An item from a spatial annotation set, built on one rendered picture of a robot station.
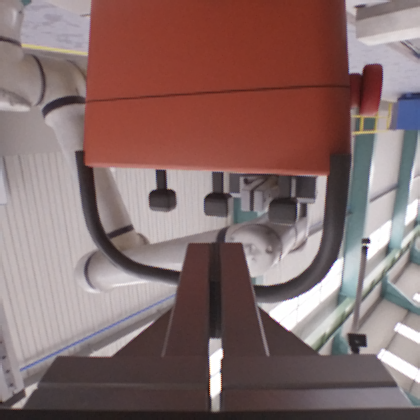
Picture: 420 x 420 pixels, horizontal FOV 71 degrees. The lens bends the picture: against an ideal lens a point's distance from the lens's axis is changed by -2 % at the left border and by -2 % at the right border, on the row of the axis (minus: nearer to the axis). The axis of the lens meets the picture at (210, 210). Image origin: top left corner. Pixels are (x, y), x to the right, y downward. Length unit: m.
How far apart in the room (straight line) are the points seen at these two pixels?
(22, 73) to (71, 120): 0.17
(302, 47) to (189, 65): 0.07
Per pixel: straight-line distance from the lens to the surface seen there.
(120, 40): 0.24
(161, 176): 0.27
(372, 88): 0.23
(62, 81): 1.09
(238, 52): 0.20
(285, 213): 0.24
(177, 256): 0.62
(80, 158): 0.25
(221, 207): 0.25
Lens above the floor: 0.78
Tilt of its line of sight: 16 degrees up
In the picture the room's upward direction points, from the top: 179 degrees clockwise
